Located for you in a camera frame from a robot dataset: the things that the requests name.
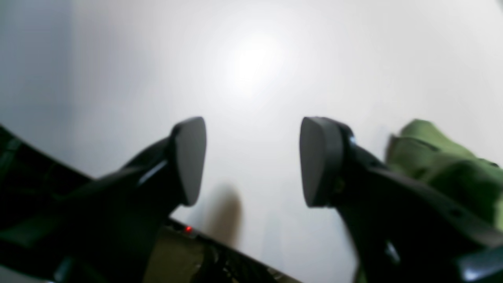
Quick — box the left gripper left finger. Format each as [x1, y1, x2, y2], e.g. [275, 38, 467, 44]
[1, 117, 207, 283]

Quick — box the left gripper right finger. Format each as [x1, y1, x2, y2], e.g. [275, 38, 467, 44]
[299, 117, 503, 283]

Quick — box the olive green t-shirt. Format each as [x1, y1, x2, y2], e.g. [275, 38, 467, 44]
[354, 119, 503, 283]

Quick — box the black power strip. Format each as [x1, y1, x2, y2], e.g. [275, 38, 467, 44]
[165, 219, 298, 283]

